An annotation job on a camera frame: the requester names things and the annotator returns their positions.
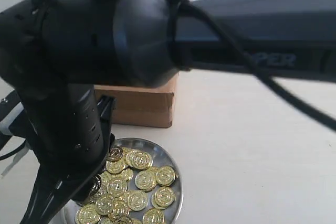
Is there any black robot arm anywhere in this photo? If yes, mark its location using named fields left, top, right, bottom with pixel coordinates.
left=1, top=0, right=335, bottom=223

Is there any gold coin lower right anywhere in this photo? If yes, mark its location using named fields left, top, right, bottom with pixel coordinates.
left=142, top=208, right=165, bottom=224

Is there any gold coin right edge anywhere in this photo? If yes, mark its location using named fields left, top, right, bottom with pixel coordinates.
left=154, top=187, right=175, bottom=207

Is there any gold coin left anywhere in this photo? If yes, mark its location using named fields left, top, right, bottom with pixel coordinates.
left=75, top=205, right=101, bottom=224

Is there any gold coin middle right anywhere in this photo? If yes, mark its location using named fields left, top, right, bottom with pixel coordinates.
left=135, top=170, right=157, bottom=191

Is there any gold coin upper right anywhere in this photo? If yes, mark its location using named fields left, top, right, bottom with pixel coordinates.
left=131, top=152, right=153, bottom=170

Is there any round steel plate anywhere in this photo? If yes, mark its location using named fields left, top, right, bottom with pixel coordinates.
left=50, top=137, right=183, bottom=223

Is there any dark gold coin on top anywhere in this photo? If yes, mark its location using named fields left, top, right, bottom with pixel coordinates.
left=107, top=146, right=123, bottom=162

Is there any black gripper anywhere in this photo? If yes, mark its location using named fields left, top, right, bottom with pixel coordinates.
left=19, top=84, right=115, bottom=224

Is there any gold coin lower centre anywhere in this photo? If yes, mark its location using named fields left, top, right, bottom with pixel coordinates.
left=127, top=190, right=148, bottom=211

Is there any brown cardboard slotted box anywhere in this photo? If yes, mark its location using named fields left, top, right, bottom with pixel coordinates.
left=94, top=74, right=178, bottom=129

